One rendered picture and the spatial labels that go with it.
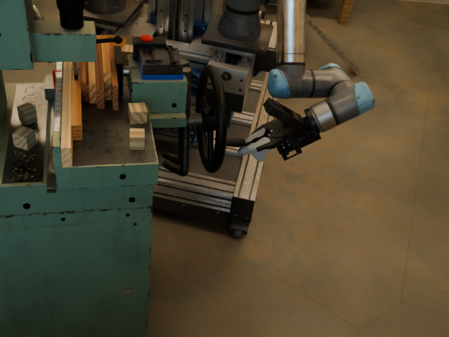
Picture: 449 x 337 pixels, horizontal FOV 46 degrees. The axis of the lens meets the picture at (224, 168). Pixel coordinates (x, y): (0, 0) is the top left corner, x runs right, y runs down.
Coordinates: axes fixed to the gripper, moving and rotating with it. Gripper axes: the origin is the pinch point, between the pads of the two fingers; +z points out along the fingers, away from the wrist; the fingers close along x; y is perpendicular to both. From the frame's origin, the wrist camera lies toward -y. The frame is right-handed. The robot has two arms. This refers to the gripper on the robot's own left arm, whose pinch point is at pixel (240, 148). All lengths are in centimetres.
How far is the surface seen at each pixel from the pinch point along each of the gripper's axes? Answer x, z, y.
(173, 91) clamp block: 5.1, 8.2, -20.8
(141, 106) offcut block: -1.3, 15.3, -24.9
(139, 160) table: -16.8, 18.3, -22.5
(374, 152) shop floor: 97, -52, 120
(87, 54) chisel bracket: 6.7, 20.8, -38.4
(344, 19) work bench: 256, -94, 136
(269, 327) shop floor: -1, 22, 79
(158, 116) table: 4.3, 14.5, -17.2
